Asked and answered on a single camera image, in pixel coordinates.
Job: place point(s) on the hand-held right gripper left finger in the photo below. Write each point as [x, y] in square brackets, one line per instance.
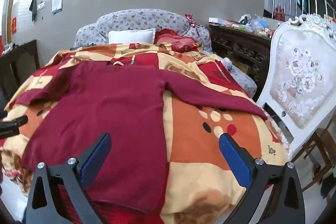
[95, 158]

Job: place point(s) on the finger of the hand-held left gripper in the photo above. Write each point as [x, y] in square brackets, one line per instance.
[15, 120]

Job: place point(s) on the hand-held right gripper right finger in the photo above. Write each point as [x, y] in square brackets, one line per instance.
[233, 158]

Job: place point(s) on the dark red sweater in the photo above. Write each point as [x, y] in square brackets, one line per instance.
[118, 106]

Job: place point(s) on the printed orange red blanket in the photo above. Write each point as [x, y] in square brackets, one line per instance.
[210, 134]

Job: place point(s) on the dark plain wooden cabinet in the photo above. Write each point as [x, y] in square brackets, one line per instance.
[19, 66]

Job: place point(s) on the grey floral bedsheet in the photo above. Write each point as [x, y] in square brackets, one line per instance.
[244, 79]

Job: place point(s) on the wooden stool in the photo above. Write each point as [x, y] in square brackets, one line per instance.
[319, 150]

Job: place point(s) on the white ornate upholstered chair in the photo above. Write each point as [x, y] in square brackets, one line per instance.
[299, 82]

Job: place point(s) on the dark carved wooden cabinet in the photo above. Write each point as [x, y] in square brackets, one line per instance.
[241, 43]

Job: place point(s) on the dark hanging cloth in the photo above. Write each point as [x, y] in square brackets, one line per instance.
[33, 6]

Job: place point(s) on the white pillow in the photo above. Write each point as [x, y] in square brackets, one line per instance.
[130, 36]

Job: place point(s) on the red pillow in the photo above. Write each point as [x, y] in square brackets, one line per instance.
[174, 41]

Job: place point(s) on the pile of assorted packets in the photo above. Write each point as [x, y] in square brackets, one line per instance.
[252, 24]

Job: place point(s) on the white flat box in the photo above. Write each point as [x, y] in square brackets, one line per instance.
[218, 20]

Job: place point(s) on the red gift bag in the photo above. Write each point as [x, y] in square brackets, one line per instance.
[191, 20]

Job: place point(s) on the grey floral headboard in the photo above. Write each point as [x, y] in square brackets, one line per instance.
[147, 20]

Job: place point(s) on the red wall sign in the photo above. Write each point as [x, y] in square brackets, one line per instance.
[14, 25]

